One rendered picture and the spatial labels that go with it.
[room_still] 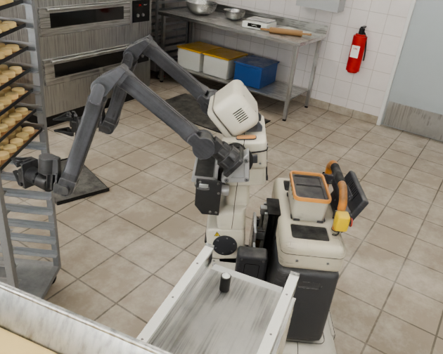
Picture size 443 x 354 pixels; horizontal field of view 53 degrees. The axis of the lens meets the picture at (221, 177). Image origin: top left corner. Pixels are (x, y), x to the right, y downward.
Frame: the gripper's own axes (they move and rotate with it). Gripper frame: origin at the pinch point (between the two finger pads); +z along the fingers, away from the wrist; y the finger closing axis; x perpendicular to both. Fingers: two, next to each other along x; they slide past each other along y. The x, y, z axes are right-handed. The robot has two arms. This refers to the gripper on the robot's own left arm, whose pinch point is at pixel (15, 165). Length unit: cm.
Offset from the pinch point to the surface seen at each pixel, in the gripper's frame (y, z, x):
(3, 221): -23.2, 2.1, 6.0
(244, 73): -60, 106, -370
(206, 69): -69, 159, -371
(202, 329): -13, -93, 9
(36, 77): 20.0, 26.6, -32.0
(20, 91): 15.6, 26.5, -23.6
